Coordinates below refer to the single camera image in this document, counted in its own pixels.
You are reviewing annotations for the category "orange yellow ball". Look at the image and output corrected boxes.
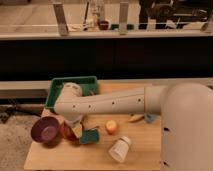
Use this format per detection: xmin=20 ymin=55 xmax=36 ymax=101
xmin=105 ymin=120 xmax=118 ymax=135

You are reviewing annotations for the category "purple bowl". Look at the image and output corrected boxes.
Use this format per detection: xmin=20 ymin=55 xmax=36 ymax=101
xmin=31 ymin=116 xmax=60 ymax=143

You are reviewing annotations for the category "red bowl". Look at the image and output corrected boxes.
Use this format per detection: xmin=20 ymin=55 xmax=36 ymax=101
xmin=60 ymin=122 xmax=82 ymax=141

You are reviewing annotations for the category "wooden table board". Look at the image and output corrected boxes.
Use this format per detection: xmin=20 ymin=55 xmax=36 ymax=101
xmin=23 ymin=83 xmax=164 ymax=171

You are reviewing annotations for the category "blue small toy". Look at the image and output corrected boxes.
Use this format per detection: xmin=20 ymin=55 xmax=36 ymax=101
xmin=144 ymin=114 xmax=157 ymax=123

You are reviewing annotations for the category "yellow banana toy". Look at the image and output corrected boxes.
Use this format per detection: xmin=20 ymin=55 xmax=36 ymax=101
xmin=129 ymin=114 xmax=144 ymax=123

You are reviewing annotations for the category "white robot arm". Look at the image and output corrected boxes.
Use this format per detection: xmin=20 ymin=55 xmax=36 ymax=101
xmin=54 ymin=83 xmax=213 ymax=171

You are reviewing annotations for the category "white plastic cup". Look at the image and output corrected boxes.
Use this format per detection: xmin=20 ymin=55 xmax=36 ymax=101
xmin=109 ymin=136 xmax=132 ymax=163

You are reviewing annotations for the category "teal sponge block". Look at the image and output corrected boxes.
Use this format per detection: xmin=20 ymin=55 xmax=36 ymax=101
xmin=79 ymin=129 xmax=99 ymax=144

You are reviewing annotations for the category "green plastic tray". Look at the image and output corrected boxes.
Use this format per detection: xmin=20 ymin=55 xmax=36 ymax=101
xmin=45 ymin=76 xmax=98 ymax=112

